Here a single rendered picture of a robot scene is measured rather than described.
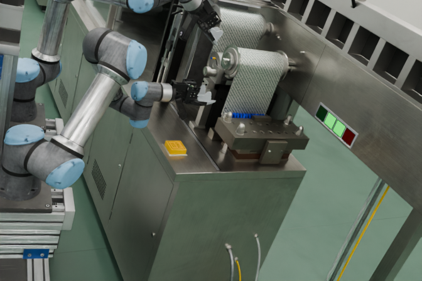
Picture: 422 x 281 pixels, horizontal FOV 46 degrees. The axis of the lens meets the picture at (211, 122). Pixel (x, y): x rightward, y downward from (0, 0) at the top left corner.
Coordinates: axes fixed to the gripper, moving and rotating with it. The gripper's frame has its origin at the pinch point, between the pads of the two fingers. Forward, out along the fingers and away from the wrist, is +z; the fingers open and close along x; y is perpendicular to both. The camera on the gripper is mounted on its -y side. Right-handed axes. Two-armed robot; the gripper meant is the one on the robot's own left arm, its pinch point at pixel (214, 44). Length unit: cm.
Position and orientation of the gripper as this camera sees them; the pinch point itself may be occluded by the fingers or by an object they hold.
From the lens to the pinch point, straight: 204.2
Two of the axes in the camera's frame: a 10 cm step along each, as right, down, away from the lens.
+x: -4.2, -5.3, 7.3
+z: 4.7, 5.7, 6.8
